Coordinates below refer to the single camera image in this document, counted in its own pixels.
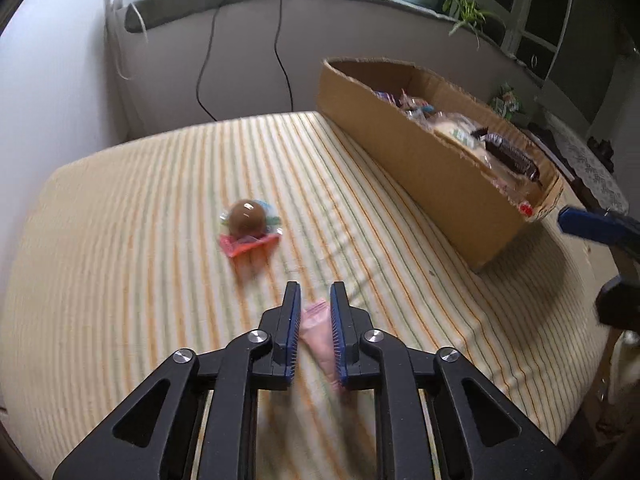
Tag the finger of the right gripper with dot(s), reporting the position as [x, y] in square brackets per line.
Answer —
[606, 227]
[618, 304]

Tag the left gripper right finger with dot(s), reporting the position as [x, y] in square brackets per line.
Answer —
[436, 414]

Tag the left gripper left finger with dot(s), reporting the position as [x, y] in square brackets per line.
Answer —
[195, 413]

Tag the Snickers bar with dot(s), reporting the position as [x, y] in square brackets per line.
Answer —
[387, 97]
[515, 159]

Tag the sandwich bread pack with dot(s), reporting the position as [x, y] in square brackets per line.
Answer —
[462, 130]

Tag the pink candy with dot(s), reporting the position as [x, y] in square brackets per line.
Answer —
[315, 330]

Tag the red clear bag dark snack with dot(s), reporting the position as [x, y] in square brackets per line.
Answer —
[516, 194]

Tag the yellow jelly cup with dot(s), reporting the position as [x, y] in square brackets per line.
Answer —
[415, 107]

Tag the white lace cloth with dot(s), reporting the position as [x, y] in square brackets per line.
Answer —
[587, 167]

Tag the open cardboard box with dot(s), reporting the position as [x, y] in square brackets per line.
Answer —
[453, 188]

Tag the striped yellow table cloth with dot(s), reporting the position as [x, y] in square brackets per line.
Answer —
[124, 259]

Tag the brown chocolate egg candy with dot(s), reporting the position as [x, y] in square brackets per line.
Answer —
[250, 218]

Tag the grey window sill pad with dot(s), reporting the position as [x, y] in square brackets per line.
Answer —
[298, 29]

